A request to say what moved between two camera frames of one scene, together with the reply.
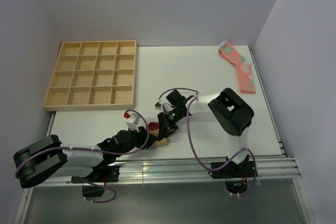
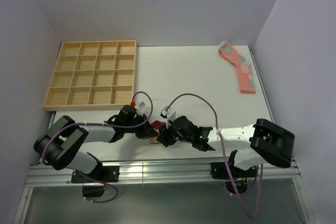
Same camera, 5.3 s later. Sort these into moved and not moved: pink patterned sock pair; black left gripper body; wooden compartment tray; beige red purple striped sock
Moved: black left gripper body
Not moved: wooden compartment tray; pink patterned sock pair; beige red purple striped sock
